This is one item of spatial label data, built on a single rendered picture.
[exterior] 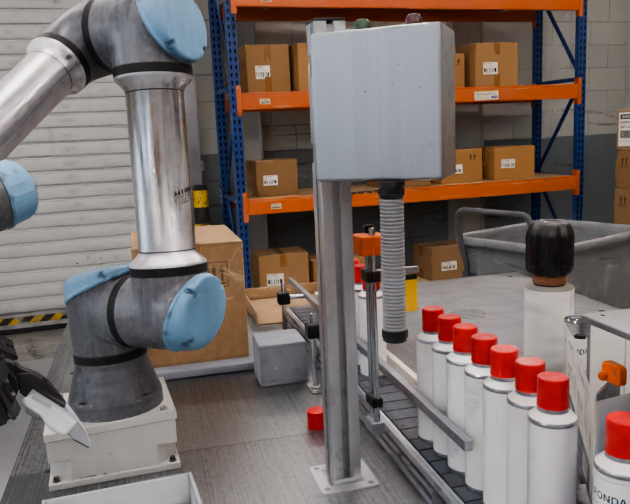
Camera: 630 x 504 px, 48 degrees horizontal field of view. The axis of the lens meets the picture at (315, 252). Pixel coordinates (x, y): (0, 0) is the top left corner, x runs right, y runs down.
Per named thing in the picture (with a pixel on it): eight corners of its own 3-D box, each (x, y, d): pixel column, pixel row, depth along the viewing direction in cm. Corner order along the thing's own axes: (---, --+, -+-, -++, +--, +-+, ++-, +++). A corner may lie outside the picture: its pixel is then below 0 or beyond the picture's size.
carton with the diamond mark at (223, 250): (249, 357, 160) (242, 240, 155) (141, 370, 154) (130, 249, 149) (231, 323, 189) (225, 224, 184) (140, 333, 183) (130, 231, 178)
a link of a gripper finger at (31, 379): (48, 431, 78) (-25, 395, 75) (50, 425, 80) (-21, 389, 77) (72, 396, 78) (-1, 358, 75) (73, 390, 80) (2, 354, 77)
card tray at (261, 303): (347, 316, 199) (347, 302, 198) (257, 325, 193) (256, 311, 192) (321, 293, 227) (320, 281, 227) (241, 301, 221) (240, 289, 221)
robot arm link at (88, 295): (108, 335, 122) (98, 259, 121) (169, 339, 116) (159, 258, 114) (54, 355, 112) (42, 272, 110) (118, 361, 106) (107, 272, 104)
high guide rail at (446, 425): (473, 450, 88) (472, 440, 88) (464, 452, 88) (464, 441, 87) (291, 282, 191) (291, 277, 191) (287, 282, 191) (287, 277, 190)
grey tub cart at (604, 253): (545, 351, 416) (547, 190, 399) (648, 378, 366) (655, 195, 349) (441, 388, 364) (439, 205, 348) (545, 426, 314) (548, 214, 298)
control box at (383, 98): (443, 180, 87) (441, 20, 83) (315, 182, 93) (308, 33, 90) (457, 174, 96) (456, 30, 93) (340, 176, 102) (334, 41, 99)
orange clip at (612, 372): (627, 386, 74) (628, 367, 74) (611, 389, 73) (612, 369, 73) (609, 377, 77) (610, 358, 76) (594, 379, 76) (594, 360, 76)
